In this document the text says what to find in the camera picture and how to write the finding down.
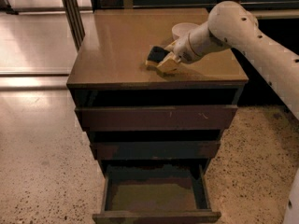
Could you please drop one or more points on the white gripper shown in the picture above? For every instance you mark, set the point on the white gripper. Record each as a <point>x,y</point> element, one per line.
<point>181,50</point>

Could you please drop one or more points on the dark sponge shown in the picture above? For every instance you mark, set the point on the dark sponge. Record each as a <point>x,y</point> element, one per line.
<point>156,55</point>

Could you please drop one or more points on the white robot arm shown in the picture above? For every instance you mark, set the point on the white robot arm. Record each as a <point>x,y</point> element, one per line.
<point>254,178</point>

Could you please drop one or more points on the top drawer front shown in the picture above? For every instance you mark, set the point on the top drawer front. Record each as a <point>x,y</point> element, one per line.
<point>156,118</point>

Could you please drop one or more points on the brown drawer cabinet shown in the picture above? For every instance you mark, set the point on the brown drawer cabinet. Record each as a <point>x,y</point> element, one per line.
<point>110,71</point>

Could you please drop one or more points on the middle drawer front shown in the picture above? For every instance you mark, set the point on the middle drawer front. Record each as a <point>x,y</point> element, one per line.
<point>164,150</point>

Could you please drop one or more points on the open bottom drawer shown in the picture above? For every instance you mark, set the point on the open bottom drawer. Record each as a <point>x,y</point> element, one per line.
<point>165,194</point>

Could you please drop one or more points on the white ceramic bowl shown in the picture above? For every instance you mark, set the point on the white ceramic bowl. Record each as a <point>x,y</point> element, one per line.
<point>181,29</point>

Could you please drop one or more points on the metal door frame post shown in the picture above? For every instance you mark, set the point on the metal door frame post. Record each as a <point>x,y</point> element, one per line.
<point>75,22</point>

